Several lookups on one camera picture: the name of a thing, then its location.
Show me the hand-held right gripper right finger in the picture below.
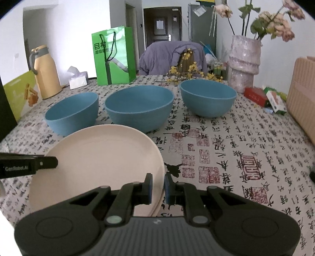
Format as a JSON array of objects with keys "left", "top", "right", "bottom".
[{"left": 164, "top": 173, "right": 244, "bottom": 225}]

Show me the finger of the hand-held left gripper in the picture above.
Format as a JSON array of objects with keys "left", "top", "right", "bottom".
[{"left": 0, "top": 153, "right": 59, "bottom": 180}]

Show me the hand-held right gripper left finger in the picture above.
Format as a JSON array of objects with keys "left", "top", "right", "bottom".
[{"left": 69, "top": 173, "right": 153, "bottom": 225}]

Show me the blue bowl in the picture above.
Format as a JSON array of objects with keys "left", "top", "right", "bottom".
[
  {"left": 105, "top": 85, "right": 174, "bottom": 133},
  {"left": 180, "top": 79, "right": 237, "bottom": 118},
  {"left": 45, "top": 92, "right": 99, "bottom": 137}
]

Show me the yellow-green gift box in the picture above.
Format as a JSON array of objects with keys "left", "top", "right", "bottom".
[{"left": 2, "top": 70, "right": 40, "bottom": 123}]

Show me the beige thermos jug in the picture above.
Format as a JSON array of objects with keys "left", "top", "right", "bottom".
[{"left": 29, "top": 45, "right": 63, "bottom": 100}]

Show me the tissue box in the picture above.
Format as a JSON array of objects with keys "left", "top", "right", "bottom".
[{"left": 67, "top": 66, "right": 88, "bottom": 90}]

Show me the yellow flower branch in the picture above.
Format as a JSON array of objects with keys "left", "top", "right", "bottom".
[{"left": 160, "top": 48, "right": 225, "bottom": 86}]

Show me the red box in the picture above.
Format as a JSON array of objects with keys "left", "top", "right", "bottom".
[{"left": 244, "top": 87, "right": 269, "bottom": 107}]

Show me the purple jacket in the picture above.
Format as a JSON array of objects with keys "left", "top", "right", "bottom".
[{"left": 138, "top": 41, "right": 208, "bottom": 76}]

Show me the wooden chair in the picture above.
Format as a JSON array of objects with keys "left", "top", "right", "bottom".
[{"left": 179, "top": 50, "right": 201, "bottom": 74}]

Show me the green white small box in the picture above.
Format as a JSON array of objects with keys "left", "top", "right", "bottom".
[{"left": 266, "top": 91, "right": 287, "bottom": 115}]

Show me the green paper bag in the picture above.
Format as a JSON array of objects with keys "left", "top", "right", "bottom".
[{"left": 92, "top": 26, "right": 137, "bottom": 86}]

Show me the dark entrance door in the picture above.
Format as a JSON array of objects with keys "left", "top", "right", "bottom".
[{"left": 143, "top": 6, "right": 183, "bottom": 46}]

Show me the grey refrigerator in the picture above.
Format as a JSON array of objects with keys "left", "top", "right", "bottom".
[{"left": 188, "top": 2, "right": 218, "bottom": 53}]

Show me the beige cardboard box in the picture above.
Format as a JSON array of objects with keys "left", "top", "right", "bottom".
[{"left": 287, "top": 56, "right": 315, "bottom": 144}]

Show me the white umbrella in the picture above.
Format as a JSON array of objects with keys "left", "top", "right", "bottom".
[{"left": 208, "top": 5, "right": 218, "bottom": 37}]

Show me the dried rose bouquet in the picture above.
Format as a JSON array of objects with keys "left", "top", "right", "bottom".
[{"left": 213, "top": 0, "right": 306, "bottom": 42}]

